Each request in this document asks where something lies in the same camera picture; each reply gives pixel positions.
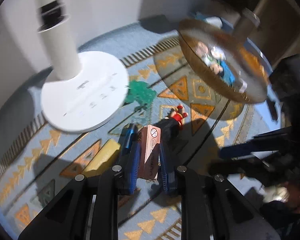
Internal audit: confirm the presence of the pink small box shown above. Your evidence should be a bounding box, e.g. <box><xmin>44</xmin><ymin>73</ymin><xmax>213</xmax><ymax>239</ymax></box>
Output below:
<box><xmin>138</xmin><ymin>125</ymin><xmax>161</xmax><ymax>181</ymax></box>

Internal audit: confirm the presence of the blue block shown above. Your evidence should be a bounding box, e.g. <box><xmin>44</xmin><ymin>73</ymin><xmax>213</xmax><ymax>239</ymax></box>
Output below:
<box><xmin>220</xmin><ymin>61</ymin><xmax>236</xmax><ymax>87</ymax></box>

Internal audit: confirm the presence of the cartoon figure toy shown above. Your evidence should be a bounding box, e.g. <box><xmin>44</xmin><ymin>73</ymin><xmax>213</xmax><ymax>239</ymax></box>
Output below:
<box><xmin>195</xmin><ymin>41</ymin><xmax>225</xmax><ymax>76</ymax></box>

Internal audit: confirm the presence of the right hand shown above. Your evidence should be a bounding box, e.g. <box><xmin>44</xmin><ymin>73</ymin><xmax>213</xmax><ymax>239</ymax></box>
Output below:
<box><xmin>263</xmin><ymin>182</ymin><xmax>300</xmax><ymax>213</ymax></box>

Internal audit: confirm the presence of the yellow eraser block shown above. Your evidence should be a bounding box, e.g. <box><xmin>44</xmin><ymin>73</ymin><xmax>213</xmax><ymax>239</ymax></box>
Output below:
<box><xmin>82</xmin><ymin>139</ymin><xmax>121</xmax><ymax>178</ymax></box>

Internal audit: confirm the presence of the blue pen-like object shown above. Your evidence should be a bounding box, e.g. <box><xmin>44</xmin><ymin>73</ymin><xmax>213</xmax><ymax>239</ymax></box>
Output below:
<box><xmin>117</xmin><ymin>123</ymin><xmax>138</xmax><ymax>166</ymax></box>

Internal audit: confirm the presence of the patterned blue table mat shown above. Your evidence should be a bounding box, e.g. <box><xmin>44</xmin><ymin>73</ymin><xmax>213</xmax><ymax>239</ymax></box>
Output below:
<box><xmin>0</xmin><ymin>22</ymin><xmax>283</xmax><ymax>240</ymax></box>

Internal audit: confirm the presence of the black red toy figure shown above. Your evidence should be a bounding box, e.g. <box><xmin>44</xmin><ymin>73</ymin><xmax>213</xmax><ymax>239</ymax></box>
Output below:
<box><xmin>154</xmin><ymin>104</ymin><xmax>188</xmax><ymax>143</ymax></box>

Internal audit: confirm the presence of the pink plate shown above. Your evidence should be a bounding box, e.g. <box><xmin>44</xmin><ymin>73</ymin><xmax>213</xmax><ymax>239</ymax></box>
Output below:
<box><xmin>239</xmin><ymin>38</ymin><xmax>273</xmax><ymax>84</ymax></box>

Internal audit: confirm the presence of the amber glass bowl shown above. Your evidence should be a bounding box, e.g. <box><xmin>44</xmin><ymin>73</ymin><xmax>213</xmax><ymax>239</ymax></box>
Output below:
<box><xmin>153</xmin><ymin>18</ymin><xmax>271</xmax><ymax>120</ymax></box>

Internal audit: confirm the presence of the white desk lamp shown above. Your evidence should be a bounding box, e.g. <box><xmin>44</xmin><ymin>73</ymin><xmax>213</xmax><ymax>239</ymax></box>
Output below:
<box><xmin>37</xmin><ymin>0</ymin><xmax>129</xmax><ymax>133</ymax></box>

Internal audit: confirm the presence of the dark green leaf toy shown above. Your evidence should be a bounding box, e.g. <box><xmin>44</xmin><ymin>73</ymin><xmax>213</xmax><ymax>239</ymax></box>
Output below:
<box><xmin>125</xmin><ymin>80</ymin><xmax>157</xmax><ymax>111</ymax></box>

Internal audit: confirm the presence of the grey cylindrical tumbler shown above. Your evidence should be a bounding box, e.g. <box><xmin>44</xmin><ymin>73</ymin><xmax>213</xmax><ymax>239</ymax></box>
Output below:
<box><xmin>232</xmin><ymin>8</ymin><xmax>260</xmax><ymax>43</ymax></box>

